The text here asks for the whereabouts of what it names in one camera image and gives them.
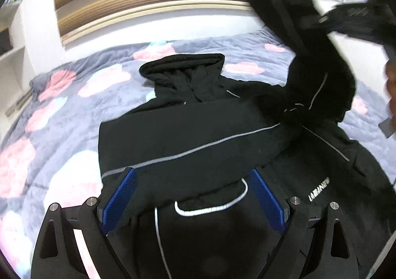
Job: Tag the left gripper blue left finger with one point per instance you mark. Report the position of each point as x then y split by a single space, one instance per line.
114 200

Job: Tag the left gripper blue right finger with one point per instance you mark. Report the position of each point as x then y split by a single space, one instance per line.
271 200

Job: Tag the black jacket with reflective piping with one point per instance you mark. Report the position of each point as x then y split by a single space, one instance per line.
194 145

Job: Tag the person's right hand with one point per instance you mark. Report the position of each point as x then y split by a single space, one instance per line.
390 72

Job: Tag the grey floral bed quilt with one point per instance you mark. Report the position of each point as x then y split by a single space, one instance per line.
50 174

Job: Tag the white wall shelf unit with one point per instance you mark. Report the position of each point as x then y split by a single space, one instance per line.
16 68

